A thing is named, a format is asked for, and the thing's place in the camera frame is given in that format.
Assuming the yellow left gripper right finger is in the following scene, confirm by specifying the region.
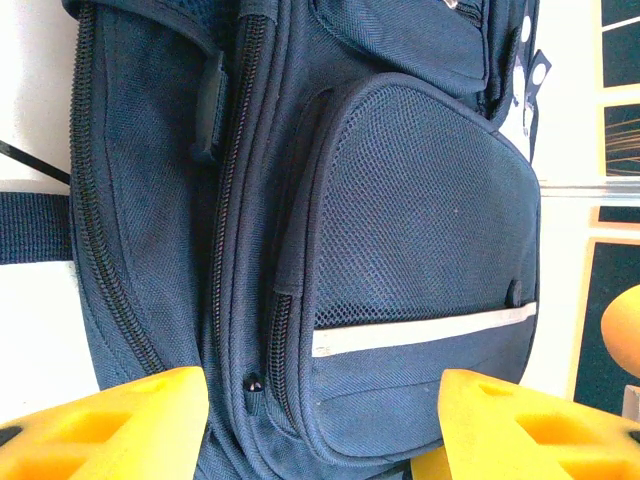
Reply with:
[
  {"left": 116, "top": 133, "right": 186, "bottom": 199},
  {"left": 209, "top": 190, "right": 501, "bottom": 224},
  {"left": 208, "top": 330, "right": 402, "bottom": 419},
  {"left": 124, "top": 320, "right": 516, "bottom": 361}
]
[{"left": 409, "top": 368, "right": 640, "bottom": 480}]

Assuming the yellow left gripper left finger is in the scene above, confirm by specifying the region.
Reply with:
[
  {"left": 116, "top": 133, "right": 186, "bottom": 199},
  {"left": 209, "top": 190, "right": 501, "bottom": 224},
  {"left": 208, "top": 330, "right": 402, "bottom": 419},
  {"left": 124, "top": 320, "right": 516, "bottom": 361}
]
[{"left": 0, "top": 365, "right": 210, "bottom": 480}]

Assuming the navy blue backpack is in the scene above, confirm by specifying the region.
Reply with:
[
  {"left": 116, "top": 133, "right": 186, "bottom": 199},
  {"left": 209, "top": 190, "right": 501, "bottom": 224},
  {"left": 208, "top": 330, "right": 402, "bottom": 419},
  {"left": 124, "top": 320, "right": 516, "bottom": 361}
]
[{"left": 0, "top": 0, "right": 554, "bottom": 480}]

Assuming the aluminium frame post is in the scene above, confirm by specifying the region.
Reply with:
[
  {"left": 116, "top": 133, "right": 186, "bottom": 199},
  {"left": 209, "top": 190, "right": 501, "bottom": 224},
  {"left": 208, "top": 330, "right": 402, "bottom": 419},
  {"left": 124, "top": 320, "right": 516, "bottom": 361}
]
[{"left": 539, "top": 177, "right": 640, "bottom": 201}]

